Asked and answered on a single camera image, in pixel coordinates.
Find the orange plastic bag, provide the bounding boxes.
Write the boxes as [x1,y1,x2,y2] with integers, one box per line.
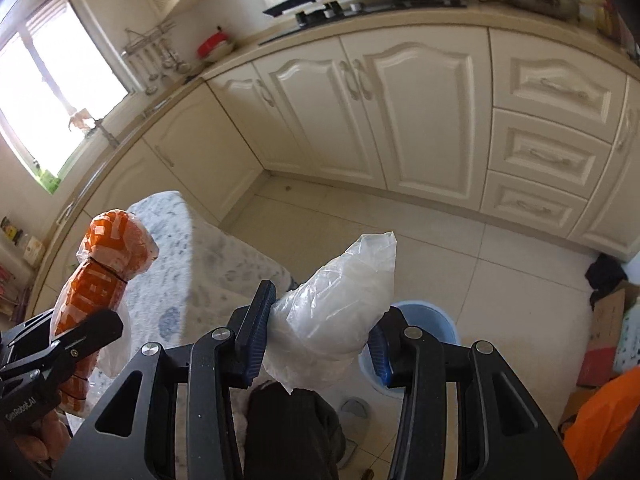
[562,365,640,480]

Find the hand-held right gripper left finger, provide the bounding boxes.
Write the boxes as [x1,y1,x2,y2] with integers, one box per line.
[52,280,278,480]

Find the black cloth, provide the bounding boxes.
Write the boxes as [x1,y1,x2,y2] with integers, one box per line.
[585,254,630,311]

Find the person's leg in black pants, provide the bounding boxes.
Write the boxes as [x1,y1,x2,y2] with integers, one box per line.
[243,382,347,480]

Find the cardboard box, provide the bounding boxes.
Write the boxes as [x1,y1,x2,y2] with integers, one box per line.
[575,280,640,388]

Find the orange packet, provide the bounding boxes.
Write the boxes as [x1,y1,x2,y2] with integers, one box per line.
[50,207,160,416]

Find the red pot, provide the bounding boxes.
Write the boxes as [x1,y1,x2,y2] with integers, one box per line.
[196,31,236,61]

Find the window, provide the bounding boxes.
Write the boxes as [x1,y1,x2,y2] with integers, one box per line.
[0,0,131,196]

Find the metal utensil rack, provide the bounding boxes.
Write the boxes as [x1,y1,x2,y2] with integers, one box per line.
[121,20,193,96]

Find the grey printed tablecloth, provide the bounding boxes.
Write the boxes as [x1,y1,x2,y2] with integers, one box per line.
[62,191,301,480]

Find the green box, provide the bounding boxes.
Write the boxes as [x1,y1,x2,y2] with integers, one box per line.
[35,167,63,193]

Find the metal faucet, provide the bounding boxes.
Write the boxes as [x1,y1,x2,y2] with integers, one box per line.
[92,117,121,150]

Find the black gas stove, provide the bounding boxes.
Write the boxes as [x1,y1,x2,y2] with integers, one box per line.
[260,0,468,46]

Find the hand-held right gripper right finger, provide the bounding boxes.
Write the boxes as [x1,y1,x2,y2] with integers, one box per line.
[367,305,583,480]

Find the yellow bottles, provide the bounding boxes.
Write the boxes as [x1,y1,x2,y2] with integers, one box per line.
[592,0,623,38]

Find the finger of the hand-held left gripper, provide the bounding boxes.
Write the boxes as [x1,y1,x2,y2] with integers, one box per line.
[7,310,57,356]
[42,308,124,387]

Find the shelf with packets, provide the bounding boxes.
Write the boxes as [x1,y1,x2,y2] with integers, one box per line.
[0,215,46,321]

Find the brown cloth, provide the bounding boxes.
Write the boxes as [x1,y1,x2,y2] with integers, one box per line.
[67,107,97,133]

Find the person's left hand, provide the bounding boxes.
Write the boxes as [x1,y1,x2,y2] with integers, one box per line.
[14,407,71,463]

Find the cream kitchen base cabinet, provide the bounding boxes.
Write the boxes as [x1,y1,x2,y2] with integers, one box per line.
[30,25,640,321]

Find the large cream drawer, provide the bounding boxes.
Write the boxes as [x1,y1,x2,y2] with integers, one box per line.
[492,30,626,128]

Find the white plastic bag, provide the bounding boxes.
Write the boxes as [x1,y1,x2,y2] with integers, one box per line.
[262,232,398,396]

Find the pale patterned box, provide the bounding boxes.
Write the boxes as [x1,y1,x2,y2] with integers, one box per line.
[614,305,640,373]

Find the light blue plastic bin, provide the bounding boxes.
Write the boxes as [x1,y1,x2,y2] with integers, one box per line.
[357,301,461,401]

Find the grey slipper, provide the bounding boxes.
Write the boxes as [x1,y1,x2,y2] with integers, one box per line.
[339,396,372,468]

